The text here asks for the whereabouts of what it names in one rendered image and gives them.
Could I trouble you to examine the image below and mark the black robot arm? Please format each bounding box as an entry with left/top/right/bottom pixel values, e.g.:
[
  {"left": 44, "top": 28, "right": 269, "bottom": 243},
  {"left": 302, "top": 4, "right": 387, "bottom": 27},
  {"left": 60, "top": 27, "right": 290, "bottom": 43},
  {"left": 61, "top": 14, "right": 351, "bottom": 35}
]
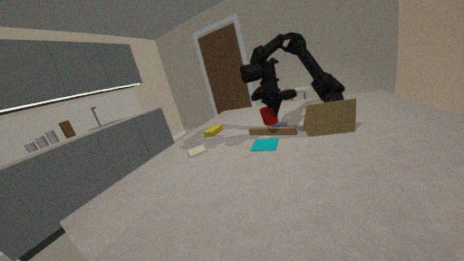
[{"left": 240, "top": 33, "right": 345, "bottom": 102}]

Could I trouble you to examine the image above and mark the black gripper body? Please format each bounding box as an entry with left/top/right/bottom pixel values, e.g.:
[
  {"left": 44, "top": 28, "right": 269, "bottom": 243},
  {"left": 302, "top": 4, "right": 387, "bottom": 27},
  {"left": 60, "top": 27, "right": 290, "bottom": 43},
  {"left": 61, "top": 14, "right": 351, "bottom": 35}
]
[{"left": 251, "top": 76, "right": 297, "bottom": 101}]

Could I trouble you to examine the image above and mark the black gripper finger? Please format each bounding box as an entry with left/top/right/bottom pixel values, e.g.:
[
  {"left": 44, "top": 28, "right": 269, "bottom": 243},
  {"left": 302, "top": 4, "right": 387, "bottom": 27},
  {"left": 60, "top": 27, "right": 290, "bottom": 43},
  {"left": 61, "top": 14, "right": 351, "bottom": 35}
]
[
  {"left": 270, "top": 100, "right": 282, "bottom": 116},
  {"left": 261, "top": 98, "right": 273, "bottom": 109}
]

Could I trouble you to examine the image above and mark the red cup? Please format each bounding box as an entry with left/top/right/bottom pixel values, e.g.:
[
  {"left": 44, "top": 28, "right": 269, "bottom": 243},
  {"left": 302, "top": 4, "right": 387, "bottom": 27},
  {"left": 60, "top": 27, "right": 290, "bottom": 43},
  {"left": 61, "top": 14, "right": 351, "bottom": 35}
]
[{"left": 260, "top": 106, "right": 278, "bottom": 126}]

